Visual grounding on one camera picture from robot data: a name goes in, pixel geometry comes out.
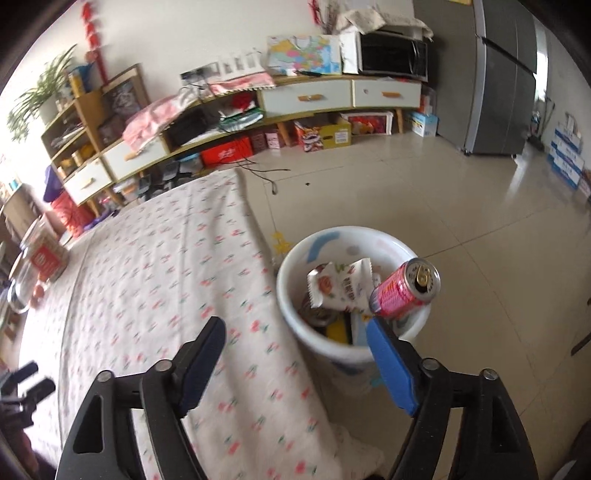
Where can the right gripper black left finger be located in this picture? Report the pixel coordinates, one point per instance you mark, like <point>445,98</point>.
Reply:
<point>196,364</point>

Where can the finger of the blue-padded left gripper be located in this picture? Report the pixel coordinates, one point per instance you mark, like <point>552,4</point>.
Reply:
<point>36,394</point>

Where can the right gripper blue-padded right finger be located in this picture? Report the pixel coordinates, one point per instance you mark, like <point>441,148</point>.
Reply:
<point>398,363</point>

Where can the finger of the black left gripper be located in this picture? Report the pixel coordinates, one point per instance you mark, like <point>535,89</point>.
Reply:
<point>12,378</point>

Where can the yellow sponge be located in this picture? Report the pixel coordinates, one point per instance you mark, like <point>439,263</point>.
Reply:
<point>337,332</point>

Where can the small red drink can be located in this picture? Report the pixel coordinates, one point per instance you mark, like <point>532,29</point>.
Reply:
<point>415,284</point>

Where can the white snack wrapper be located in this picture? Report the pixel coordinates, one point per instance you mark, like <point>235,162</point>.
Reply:
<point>341,287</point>

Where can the white trash bin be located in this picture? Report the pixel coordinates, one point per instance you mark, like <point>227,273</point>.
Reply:
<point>350,368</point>

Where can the cherry print tablecloth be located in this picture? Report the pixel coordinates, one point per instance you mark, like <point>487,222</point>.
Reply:
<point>140,285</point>

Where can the glass jar wooden lid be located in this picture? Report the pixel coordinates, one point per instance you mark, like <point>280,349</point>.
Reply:
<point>24,275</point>

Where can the nut jar red label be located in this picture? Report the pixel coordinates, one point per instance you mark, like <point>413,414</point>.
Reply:
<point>47,255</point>

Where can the red box under cabinet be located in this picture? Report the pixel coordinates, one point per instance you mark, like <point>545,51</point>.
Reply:
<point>229,152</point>

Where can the pink cloth on cabinet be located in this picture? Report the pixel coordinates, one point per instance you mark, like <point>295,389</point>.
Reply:
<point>146,124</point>

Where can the wooden shelf unit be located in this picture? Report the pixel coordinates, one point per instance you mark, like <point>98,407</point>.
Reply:
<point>93,121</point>

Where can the wooden TV cabinet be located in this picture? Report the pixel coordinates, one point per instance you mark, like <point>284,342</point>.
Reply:
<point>291,98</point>

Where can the green potted plant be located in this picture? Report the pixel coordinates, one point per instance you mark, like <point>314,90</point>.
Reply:
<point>29,103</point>

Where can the black microwave oven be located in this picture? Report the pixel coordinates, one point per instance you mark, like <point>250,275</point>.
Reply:
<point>383,53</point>

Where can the grey refrigerator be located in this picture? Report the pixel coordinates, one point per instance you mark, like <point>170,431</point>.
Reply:
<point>482,66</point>

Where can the colourful map poster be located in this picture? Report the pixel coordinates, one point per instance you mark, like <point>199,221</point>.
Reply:
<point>318,54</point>

